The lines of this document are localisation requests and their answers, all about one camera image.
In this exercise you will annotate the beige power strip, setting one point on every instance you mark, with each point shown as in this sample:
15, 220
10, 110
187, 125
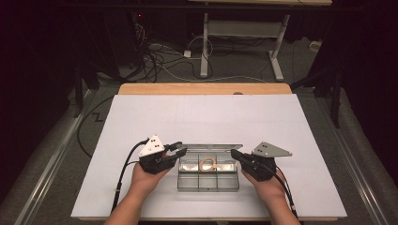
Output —
314, 46

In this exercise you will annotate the person's left hand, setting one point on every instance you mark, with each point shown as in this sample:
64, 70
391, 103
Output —
142, 182

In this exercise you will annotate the black metal stand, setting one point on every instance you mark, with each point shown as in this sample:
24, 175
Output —
336, 103

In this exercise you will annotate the white metal desk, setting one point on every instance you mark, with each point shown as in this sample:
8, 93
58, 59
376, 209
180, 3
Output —
241, 28

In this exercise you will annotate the white power adapter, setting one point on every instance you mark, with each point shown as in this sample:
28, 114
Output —
187, 53

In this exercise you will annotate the white board sheet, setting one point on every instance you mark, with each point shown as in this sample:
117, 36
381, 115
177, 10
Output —
219, 125

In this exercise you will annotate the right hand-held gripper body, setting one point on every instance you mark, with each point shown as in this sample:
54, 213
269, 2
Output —
259, 167

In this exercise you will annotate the person's right hand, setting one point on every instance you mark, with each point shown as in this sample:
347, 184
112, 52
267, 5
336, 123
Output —
270, 189

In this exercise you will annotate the aluminium floor rail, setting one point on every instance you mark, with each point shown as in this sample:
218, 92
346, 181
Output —
350, 156
55, 156

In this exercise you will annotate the wooden table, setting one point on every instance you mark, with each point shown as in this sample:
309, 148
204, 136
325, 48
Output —
203, 88

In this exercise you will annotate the transparent grey compartment box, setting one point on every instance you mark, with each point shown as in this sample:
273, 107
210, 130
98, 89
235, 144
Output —
194, 181

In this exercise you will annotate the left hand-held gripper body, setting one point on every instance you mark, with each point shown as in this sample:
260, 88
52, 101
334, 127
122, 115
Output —
155, 164

